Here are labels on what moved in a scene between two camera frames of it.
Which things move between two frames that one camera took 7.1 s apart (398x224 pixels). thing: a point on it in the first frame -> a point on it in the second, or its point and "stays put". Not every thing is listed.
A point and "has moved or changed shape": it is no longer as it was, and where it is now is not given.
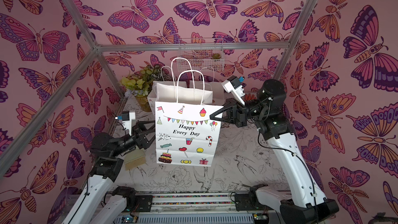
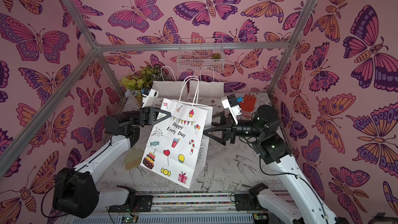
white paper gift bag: (185, 135) has moved or changed shape
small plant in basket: (216, 56) stays put
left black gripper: (140, 141) -> (150, 119)
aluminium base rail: (188, 208) stays put
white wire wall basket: (200, 55) stays put
